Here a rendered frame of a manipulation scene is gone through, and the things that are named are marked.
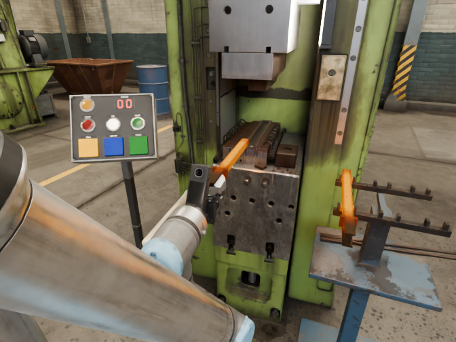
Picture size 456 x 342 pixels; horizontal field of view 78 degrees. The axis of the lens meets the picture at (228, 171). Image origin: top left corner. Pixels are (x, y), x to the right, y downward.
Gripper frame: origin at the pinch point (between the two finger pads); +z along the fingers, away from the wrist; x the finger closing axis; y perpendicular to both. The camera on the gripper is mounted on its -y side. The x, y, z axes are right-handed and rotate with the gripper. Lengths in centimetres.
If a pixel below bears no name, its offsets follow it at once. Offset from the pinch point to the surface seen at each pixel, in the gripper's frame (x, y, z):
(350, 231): 37.6, 9.5, -3.3
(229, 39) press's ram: -9, -34, 42
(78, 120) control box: -68, -4, 22
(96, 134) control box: -60, 1, 21
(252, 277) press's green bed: 4, 84, 42
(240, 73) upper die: -4.8, -22.3, 42.2
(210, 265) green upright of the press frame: -24, 95, 54
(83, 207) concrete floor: -166, 109, 100
